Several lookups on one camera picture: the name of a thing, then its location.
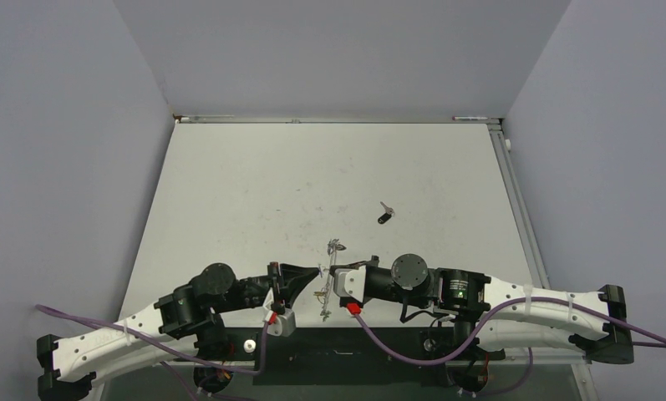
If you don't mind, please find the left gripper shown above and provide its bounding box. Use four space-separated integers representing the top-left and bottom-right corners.
212 261 319 313

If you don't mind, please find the metal key ring plate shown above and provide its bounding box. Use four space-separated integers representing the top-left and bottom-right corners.
313 238 346 322

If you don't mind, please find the black tagged key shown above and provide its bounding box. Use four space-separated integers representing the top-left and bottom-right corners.
377 201 395 225

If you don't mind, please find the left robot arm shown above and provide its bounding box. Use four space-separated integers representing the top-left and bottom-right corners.
36 262 319 400

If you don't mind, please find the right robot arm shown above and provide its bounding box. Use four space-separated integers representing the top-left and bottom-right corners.
328 254 634 364

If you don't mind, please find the red white marker pen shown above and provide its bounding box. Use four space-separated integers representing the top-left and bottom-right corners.
452 116 489 122

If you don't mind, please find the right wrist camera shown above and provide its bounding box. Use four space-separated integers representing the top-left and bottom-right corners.
333 266 367 315

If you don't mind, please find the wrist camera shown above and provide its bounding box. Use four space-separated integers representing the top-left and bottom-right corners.
263 302 297 338
333 266 367 315

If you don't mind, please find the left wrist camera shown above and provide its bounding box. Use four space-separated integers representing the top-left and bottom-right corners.
263 302 297 338

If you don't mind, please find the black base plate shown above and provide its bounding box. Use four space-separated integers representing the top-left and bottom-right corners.
195 327 506 387

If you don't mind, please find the aluminium frame rail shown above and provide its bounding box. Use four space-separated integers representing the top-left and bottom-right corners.
487 119 591 367

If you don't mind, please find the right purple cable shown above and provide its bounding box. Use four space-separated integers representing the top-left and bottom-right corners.
354 296 666 398

